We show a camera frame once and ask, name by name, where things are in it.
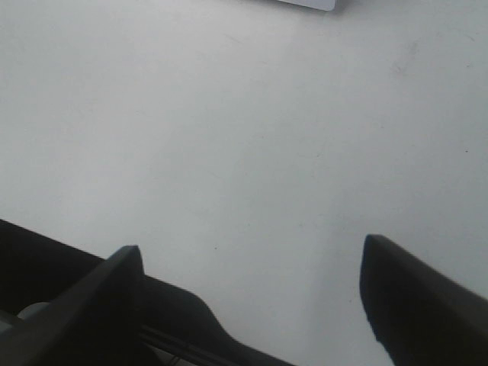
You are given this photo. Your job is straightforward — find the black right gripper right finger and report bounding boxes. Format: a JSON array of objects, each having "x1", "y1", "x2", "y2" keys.
[{"x1": 359, "y1": 234, "x2": 487, "y2": 365}]

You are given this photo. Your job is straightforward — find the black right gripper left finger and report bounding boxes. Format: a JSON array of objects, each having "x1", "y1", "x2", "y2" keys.
[{"x1": 1, "y1": 246, "x2": 143, "y2": 365}]

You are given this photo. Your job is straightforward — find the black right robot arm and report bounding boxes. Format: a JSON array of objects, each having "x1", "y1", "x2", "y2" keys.
[{"x1": 1, "y1": 221, "x2": 487, "y2": 365}]

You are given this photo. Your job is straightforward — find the white microwave oven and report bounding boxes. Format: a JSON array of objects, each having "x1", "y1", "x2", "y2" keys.
[{"x1": 279, "y1": 0, "x2": 337, "y2": 11}]

